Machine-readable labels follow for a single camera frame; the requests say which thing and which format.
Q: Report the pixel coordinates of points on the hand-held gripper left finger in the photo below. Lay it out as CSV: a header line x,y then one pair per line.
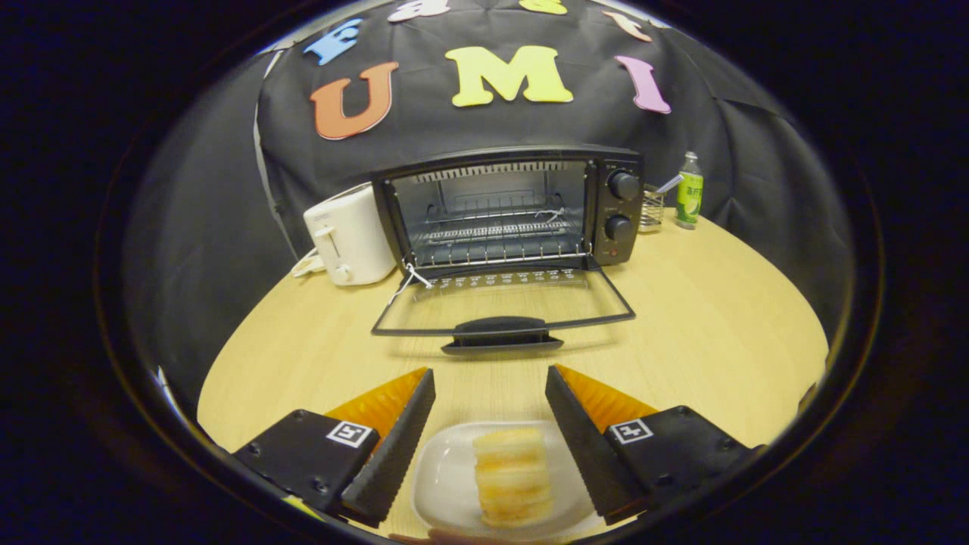
x,y
390,454

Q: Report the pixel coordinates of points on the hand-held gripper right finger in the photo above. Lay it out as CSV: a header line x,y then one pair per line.
x,y
590,454

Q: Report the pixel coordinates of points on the yellow sandwich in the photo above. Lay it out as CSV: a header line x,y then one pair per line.
x,y
513,477

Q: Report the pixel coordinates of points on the black toaster oven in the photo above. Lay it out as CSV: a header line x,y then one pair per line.
x,y
621,227

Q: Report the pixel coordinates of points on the white pop-up toaster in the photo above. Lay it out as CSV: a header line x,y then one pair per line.
x,y
352,235

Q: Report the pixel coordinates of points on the metal oven rack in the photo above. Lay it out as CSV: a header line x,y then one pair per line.
x,y
492,231

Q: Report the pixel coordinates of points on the white plate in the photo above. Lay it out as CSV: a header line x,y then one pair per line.
x,y
447,484

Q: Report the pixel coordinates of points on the green drink bottle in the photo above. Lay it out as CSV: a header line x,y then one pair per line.
x,y
690,197

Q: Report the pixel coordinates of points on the striped straw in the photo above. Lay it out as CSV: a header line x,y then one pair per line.
x,y
670,184

